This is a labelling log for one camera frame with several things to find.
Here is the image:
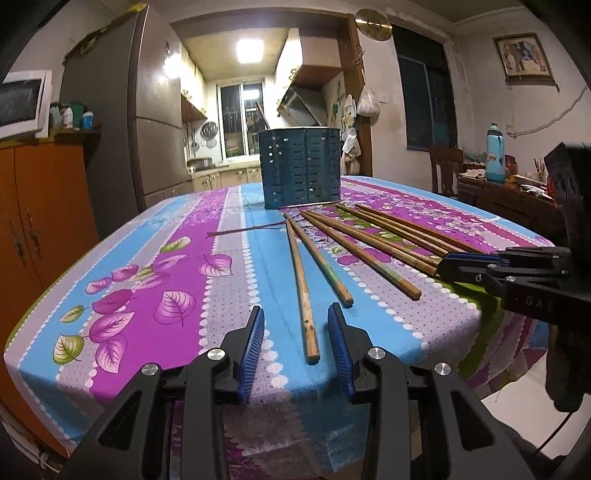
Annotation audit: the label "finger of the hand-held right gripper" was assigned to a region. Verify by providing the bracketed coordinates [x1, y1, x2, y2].
[445, 246, 573, 274]
[435, 258, 561, 321]

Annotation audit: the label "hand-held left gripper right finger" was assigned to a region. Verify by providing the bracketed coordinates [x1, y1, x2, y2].
[326, 302, 546, 480]

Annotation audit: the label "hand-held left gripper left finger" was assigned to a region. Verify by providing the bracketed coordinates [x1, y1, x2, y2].
[55, 305, 267, 480]

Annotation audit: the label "wooden chopstick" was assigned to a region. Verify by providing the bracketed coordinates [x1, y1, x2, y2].
[286, 216, 354, 309]
[358, 202, 485, 254]
[353, 202, 467, 254]
[283, 212, 320, 365]
[336, 204, 441, 268]
[301, 211, 423, 302]
[342, 204, 451, 259]
[306, 210, 439, 278]

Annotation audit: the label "blue perforated utensil holder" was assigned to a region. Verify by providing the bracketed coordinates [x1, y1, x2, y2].
[257, 126, 342, 210]

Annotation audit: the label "person's right hand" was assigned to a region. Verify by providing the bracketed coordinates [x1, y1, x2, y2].
[545, 320, 591, 412]

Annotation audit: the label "dark wooden side table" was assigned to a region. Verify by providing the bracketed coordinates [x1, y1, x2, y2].
[457, 173, 570, 246]

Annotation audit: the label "floral striped tablecloth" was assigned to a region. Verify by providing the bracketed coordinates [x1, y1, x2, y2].
[2, 175, 557, 476]

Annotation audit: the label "blue water bottle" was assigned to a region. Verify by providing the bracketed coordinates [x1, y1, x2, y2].
[485, 123, 507, 183]

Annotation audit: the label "wooden chair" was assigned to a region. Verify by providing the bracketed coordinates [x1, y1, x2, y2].
[428, 145, 465, 198]

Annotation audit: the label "hanging cloth bundle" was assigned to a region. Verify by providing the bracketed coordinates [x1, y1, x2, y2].
[342, 127, 363, 177]

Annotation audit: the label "dark barred window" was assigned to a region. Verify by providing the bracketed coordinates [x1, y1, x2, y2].
[392, 25, 459, 151]

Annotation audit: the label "beige kitchen base cabinets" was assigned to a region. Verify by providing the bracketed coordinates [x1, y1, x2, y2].
[187, 165, 264, 195]

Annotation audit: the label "hanging white plastic bag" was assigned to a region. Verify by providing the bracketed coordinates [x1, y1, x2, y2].
[356, 85, 382, 117]

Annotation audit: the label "steel range hood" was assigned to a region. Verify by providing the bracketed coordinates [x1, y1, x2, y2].
[277, 88, 325, 128]

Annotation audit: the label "kitchen window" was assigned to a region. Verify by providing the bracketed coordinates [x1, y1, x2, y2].
[217, 82, 265, 160]

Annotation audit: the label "orange wooden cabinet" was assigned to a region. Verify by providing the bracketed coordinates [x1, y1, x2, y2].
[0, 130, 102, 457]

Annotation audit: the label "grey refrigerator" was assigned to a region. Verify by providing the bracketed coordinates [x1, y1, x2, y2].
[59, 4, 186, 241]

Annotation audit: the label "kitchen ceiling light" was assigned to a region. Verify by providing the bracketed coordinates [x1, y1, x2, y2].
[236, 38, 264, 65]

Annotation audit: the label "white microwave oven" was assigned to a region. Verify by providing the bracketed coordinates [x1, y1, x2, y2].
[0, 69, 53, 139]

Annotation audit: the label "green cloth atop refrigerator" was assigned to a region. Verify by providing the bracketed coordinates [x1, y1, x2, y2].
[65, 9, 139, 57]

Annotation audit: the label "thin brown string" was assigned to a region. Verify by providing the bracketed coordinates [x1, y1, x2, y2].
[206, 220, 288, 238]

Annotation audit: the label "framed wall picture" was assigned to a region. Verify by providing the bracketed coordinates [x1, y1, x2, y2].
[493, 33, 554, 84]

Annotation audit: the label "round gold wall clock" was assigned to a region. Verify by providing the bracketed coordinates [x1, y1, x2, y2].
[355, 8, 392, 41]

